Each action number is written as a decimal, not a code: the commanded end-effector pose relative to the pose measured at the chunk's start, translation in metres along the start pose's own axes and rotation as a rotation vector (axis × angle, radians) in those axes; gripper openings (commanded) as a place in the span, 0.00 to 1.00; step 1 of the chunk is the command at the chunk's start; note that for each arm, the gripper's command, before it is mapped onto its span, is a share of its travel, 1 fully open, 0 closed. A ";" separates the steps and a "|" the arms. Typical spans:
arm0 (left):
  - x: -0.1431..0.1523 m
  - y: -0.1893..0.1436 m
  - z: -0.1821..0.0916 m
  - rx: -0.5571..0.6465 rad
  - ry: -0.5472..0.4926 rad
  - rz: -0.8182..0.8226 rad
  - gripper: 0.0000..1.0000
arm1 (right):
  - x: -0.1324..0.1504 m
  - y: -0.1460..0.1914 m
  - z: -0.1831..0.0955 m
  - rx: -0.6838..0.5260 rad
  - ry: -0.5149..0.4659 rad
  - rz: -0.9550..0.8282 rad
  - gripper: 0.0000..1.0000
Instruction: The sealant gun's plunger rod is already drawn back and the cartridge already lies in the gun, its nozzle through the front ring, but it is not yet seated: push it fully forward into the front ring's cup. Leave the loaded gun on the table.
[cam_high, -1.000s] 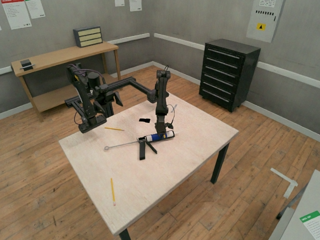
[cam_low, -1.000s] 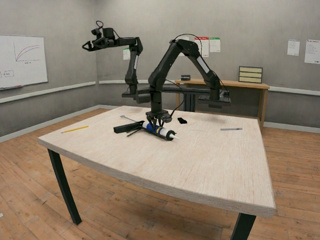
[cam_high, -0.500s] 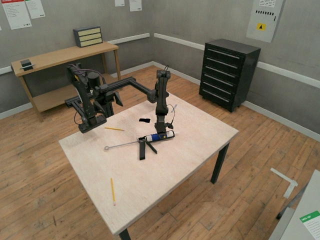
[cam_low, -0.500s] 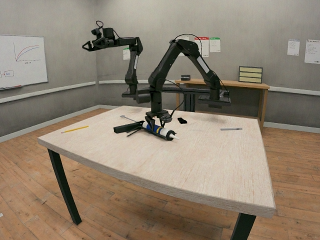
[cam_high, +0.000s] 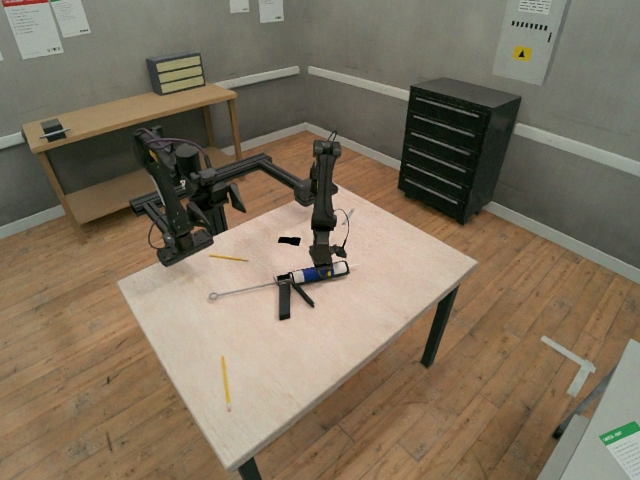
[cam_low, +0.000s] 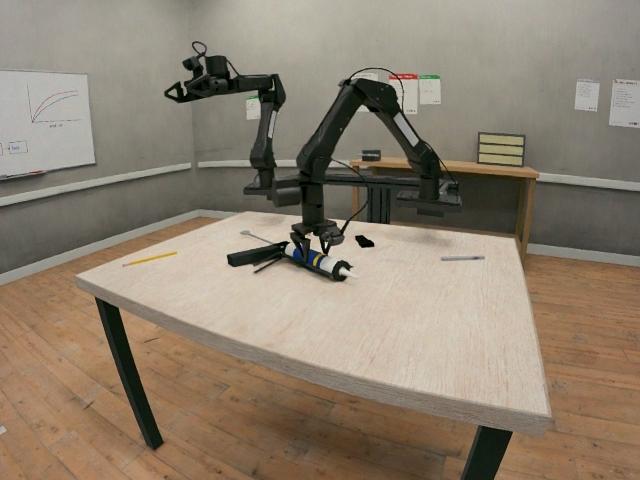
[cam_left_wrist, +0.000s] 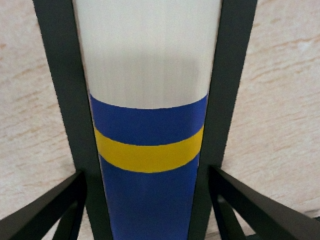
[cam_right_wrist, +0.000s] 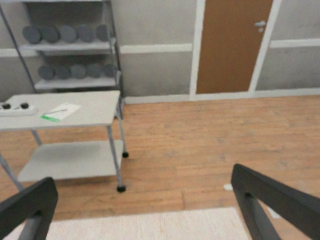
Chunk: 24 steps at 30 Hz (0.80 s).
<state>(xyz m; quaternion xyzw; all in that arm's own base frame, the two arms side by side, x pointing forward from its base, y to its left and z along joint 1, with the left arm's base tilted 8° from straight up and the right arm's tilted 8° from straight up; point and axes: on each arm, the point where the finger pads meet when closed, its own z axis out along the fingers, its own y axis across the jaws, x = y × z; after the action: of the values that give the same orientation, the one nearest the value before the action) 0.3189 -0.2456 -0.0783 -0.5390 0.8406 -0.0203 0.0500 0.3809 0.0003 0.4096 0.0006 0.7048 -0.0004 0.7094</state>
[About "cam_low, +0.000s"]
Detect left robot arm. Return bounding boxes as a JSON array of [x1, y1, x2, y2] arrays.
[[271, 78, 461, 208]]

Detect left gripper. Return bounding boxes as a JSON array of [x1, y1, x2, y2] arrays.
[[290, 203, 344, 263]]

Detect white and blue sealant cartridge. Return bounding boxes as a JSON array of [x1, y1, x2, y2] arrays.
[[285, 243, 360, 280]]

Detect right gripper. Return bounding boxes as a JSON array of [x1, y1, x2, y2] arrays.
[[164, 57, 218, 104]]

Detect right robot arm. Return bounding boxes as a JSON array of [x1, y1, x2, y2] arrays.
[[182, 55, 286, 190]]

